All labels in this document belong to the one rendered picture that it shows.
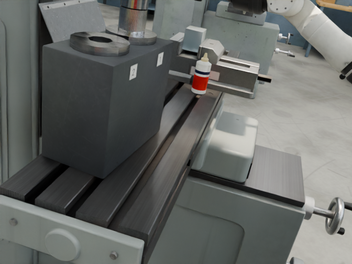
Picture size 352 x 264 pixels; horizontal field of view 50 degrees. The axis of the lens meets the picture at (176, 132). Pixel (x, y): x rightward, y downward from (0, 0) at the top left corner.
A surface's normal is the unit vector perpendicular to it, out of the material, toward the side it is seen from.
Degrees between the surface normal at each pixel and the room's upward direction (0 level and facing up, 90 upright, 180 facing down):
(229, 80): 90
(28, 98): 89
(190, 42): 90
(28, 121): 89
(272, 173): 0
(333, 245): 0
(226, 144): 0
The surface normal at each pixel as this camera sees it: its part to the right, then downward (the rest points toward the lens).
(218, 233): -0.25, 0.40
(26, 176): 0.16, -0.89
